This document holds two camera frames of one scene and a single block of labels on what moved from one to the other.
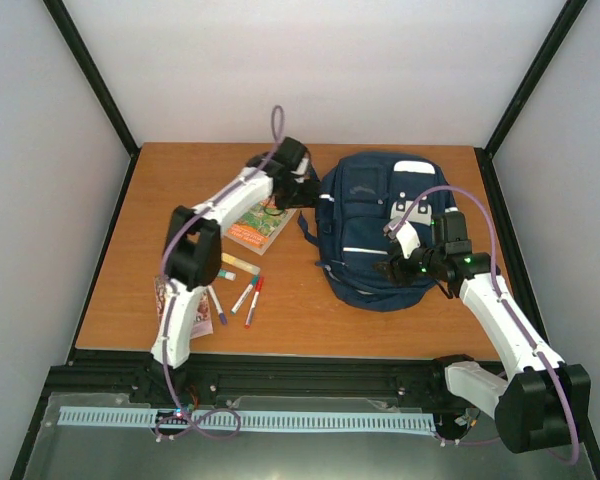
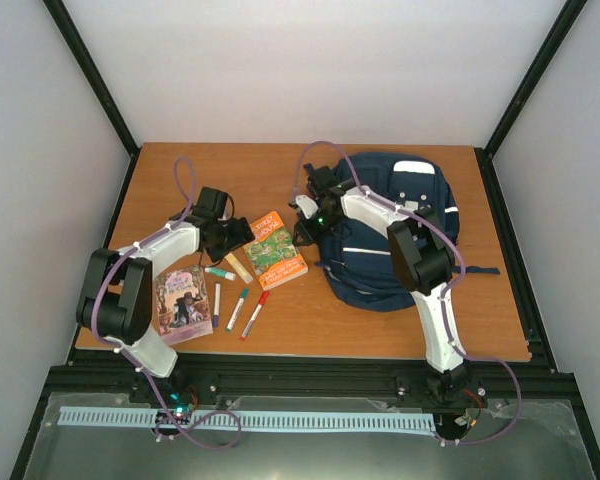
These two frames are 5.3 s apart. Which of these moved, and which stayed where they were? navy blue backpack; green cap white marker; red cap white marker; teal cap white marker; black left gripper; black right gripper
Moved: teal cap white marker; black right gripper; red cap white marker; black left gripper
Stayed: green cap white marker; navy blue backpack
